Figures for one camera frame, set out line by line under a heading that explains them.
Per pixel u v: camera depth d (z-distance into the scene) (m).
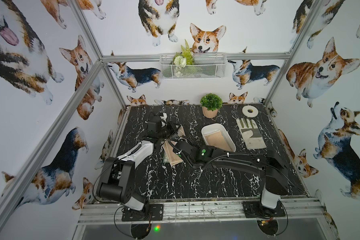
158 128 0.70
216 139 1.00
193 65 0.86
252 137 1.01
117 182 0.44
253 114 1.17
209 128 1.03
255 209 0.74
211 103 1.00
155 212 0.74
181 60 0.82
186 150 0.58
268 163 0.49
